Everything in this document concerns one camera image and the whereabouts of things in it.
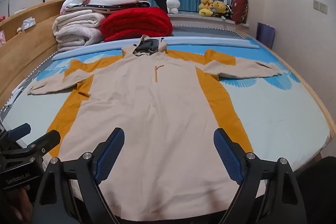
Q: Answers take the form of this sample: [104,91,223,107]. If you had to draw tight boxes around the blue printed bed sheet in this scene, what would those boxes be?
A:
[0,38,330,172]

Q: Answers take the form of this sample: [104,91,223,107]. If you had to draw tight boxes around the grey patterned mattress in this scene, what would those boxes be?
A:
[171,23,248,39]

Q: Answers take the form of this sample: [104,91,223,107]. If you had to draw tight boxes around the white plush toy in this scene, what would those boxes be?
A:
[167,0,181,14]

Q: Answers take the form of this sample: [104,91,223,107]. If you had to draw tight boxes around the white folded blanket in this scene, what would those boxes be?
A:
[52,9,105,52]

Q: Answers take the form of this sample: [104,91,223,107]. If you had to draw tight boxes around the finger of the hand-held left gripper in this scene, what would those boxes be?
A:
[0,123,31,141]
[25,130,61,157]

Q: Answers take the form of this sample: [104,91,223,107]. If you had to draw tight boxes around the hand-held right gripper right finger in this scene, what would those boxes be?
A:
[213,128,307,224]

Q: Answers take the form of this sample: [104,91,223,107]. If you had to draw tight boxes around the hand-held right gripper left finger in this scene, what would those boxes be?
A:
[30,127,125,224]

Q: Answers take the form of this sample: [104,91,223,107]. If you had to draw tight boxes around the wooden headboard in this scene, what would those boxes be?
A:
[0,0,71,109]

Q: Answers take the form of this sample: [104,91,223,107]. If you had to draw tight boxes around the red folded blanket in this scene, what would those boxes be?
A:
[101,7,174,42]

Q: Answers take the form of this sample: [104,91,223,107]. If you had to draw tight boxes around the person's dark trouser leg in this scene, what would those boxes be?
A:
[297,156,336,224]

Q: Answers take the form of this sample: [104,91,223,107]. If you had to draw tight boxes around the yellow plush toy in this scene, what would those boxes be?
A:
[211,0,228,17]
[198,0,214,17]

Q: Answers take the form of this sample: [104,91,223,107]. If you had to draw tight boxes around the beige and orange hoodie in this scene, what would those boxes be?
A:
[27,35,282,219]

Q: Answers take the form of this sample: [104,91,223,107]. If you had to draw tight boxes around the tissue box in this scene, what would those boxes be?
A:
[21,18,36,30]

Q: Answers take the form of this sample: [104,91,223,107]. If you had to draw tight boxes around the person's left hand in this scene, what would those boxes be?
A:
[0,184,33,224]

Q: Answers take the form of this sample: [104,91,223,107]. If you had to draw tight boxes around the striped bee plush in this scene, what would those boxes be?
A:
[223,5,235,21]

